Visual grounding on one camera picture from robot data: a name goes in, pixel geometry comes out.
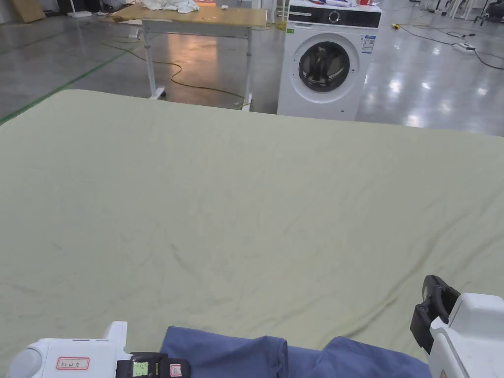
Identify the dark blue garment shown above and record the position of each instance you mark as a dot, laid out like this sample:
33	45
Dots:
236	358

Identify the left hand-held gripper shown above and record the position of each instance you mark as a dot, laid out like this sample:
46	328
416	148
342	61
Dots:
71	354

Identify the bed with pale green sheet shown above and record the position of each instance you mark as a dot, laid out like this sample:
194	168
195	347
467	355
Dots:
244	204

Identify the white washing machine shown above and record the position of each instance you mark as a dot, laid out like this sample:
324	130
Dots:
327	78

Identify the brown cardboard sheet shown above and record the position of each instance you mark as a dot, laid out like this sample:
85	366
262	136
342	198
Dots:
27	10

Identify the white power strip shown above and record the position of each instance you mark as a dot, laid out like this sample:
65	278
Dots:
464	47

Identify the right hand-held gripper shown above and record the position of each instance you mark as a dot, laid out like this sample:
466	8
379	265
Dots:
472	338

